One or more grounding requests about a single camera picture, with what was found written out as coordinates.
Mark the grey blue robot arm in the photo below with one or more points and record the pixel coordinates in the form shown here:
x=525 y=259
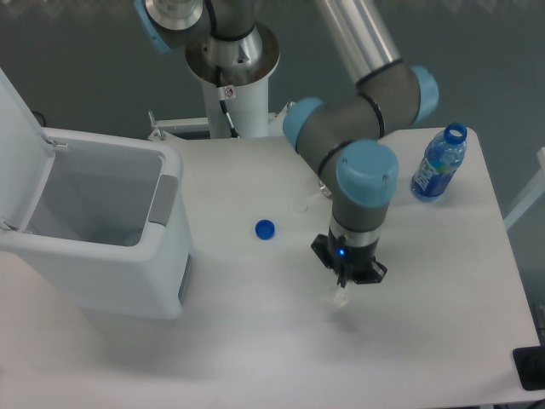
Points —
x=229 y=50

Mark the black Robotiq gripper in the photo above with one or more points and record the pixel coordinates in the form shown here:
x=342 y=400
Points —
x=349 y=259

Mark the white open trash bin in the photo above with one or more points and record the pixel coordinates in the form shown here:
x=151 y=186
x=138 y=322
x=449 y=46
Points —
x=100 y=217

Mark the black device at edge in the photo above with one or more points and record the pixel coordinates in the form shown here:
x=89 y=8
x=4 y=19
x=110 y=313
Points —
x=529 y=362

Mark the blue labelled plastic bottle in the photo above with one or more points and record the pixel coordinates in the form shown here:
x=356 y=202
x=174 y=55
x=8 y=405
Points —
x=442 y=158

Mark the blue plastic bottle cap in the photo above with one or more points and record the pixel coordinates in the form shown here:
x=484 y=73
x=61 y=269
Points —
x=265 y=229

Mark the white paper ball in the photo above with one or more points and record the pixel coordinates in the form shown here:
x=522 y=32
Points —
x=337 y=296

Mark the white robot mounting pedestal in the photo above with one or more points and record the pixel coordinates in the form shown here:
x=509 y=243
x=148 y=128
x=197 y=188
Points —
x=231 y=112

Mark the white frame at right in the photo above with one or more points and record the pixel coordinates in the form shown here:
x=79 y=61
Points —
x=528 y=196

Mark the clear red labelled bottle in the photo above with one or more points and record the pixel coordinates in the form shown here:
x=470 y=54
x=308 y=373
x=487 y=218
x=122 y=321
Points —
x=324 y=190

